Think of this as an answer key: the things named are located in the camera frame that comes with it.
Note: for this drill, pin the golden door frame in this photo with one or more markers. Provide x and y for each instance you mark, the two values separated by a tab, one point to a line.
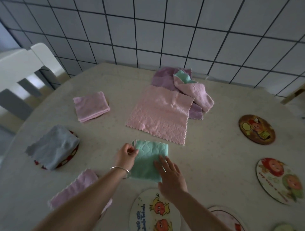
293	95

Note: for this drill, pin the white ice cream coaster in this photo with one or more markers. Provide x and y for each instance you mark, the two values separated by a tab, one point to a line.
143	214

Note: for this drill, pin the person's right hand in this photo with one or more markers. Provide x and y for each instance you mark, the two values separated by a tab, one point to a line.
172	180

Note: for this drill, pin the green cartoon coaster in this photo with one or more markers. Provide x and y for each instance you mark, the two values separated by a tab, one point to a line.
283	228

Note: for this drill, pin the dark brown round coaster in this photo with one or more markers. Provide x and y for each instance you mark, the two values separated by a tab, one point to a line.
257	129

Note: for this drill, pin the person's left hand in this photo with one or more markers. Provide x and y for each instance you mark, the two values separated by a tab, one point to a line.
126	157

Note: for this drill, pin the red bordered round coaster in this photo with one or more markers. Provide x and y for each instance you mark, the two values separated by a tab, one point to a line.
71	157

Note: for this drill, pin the person's right forearm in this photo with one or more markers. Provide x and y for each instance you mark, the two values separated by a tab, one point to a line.
197	214

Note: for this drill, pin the person's left forearm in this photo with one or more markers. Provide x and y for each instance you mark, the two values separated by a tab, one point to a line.
83	207

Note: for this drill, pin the two faces round coaster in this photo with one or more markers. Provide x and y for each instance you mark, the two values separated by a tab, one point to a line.
274	183

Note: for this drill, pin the pink rimmed cartoon coaster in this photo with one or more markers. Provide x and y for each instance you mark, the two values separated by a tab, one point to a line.
228	221

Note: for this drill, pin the beige round coaster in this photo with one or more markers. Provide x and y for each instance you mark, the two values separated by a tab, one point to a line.
107	102

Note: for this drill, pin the white wooden chair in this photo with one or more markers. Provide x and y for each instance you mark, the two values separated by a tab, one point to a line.
19	62

